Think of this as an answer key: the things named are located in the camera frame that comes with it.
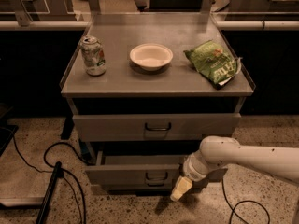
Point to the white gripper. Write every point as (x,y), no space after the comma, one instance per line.
(191,172)

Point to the grey drawer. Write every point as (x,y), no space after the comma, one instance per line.
(135,173)
(143,127)

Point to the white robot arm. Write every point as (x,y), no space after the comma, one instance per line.
(216,151)

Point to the grey drawer cabinet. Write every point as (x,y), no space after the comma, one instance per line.
(126,88)

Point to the green chip bag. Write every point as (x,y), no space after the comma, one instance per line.
(214,62)

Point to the black power strip bar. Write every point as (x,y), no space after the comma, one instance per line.
(45,206)

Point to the white paper bowl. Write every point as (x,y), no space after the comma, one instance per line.
(151,56)

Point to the crushed white soda can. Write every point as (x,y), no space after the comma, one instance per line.
(93,56)

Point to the dark object at left edge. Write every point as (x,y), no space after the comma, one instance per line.
(7,131)

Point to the white horizontal rail pipe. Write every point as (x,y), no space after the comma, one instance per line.
(222,25)

